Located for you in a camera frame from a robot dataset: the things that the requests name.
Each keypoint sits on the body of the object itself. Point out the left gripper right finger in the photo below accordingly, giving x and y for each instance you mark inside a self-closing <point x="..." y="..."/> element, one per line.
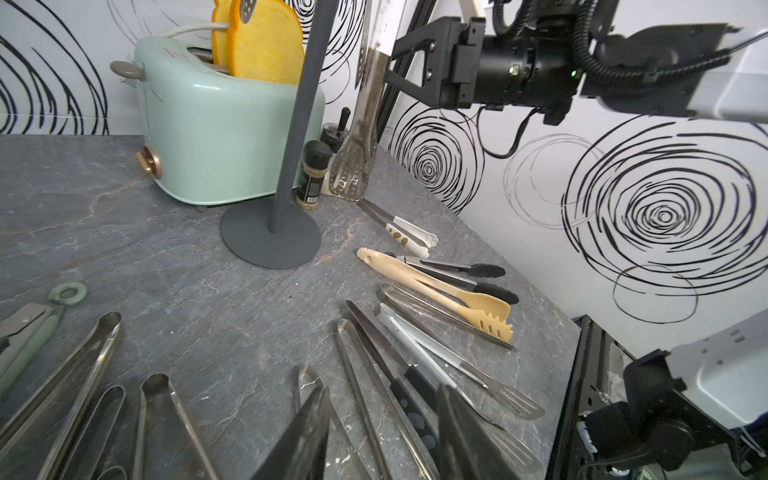
<point x="466" y="451"/>

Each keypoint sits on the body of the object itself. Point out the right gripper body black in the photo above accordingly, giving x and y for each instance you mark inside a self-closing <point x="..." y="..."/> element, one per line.
<point x="463" y="66"/>

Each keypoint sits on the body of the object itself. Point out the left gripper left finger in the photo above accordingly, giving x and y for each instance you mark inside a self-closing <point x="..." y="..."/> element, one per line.
<point x="300" y="452"/>

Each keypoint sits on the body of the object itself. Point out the grey utensil rack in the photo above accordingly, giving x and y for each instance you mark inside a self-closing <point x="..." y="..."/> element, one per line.
<point x="273" y="232"/>

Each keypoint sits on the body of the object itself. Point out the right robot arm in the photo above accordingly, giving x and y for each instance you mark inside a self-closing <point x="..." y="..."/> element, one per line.
<point x="626" y="177"/>

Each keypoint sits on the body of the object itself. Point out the black tweezer tongs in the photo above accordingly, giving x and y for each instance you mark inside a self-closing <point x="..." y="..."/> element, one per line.
<point x="370" y="336"/>

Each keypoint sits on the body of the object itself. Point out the large steel tongs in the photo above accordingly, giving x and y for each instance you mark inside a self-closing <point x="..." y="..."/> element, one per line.
<point x="163" y="427"/>

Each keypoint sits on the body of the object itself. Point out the beige plastic tongs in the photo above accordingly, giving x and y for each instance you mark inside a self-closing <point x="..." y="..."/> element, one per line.
<point x="482" y="311"/>

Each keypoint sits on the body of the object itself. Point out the black tipped steel tongs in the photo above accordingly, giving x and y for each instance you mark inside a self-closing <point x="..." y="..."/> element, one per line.
<point x="463" y="276"/>

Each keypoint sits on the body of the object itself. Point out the glass sugar jar black lid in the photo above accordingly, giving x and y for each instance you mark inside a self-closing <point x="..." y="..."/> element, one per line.
<point x="334" y="134"/>

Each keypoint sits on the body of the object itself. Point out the small brown spice jar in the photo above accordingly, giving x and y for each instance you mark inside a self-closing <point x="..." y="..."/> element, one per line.
<point x="317" y="156"/>

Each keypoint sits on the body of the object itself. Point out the mint green toaster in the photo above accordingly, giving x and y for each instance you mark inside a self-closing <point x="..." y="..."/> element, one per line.
<point x="208" y="138"/>

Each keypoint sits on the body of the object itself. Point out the white handled slim tongs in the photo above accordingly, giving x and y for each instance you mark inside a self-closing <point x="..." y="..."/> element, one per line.
<point x="422" y="343"/>

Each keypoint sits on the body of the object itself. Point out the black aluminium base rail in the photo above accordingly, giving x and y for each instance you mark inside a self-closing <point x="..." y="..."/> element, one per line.
<point x="595" y="382"/>

